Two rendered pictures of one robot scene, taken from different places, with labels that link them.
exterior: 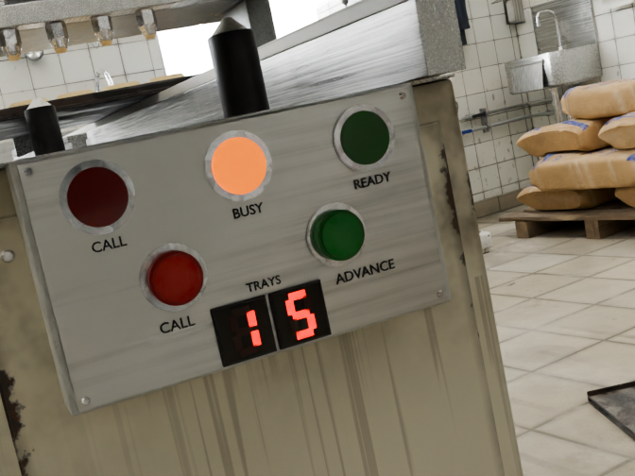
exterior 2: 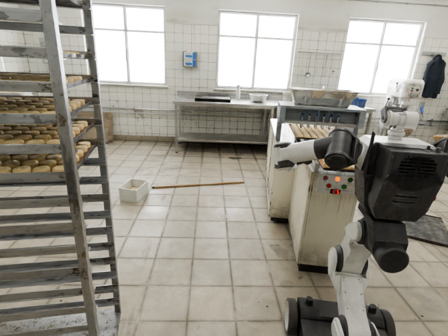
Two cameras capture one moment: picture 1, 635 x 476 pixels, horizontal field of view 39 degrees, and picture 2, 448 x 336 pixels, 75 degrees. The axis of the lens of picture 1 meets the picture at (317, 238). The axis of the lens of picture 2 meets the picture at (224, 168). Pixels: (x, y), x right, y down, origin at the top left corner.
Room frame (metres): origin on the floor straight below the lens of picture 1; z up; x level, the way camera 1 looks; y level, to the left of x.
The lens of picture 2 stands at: (-1.44, -0.08, 1.50)
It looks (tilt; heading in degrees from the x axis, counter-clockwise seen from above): 20 degrees down; 26
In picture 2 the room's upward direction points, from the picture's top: 3 degrees clockwise
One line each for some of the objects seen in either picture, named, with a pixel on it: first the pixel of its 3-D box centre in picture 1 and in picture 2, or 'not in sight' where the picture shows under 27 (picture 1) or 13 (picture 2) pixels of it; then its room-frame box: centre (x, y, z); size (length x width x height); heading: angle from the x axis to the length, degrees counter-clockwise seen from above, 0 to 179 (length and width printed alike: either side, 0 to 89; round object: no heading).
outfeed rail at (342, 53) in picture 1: (131, 124); not in sight; (1.49, 0.26, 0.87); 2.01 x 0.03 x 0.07; 21
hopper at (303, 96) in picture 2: not in sight; (321, 97); (1.33, 0.35, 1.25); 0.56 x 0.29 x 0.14; 111
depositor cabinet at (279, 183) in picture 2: not in sight; (301, 167); (1.78, 0.53, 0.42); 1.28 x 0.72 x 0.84; 21
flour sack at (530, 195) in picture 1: (592, 184); not in sight; (4.59, -1.45, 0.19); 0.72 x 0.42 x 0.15; 122
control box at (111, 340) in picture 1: (245, 237); (335, 183); (0.52, 0.04, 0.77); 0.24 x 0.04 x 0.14; 111
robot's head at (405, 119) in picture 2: not in sight; (400, 122); (-0.08, -0.19, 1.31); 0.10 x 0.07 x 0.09; 111
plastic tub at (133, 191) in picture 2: not in sight; (134, 190); (0.82, 2.16, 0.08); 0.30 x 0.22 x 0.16; 16
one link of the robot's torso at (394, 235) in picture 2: not in sight; (381, 235); (-0.17, -0.22, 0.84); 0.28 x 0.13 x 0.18; 21
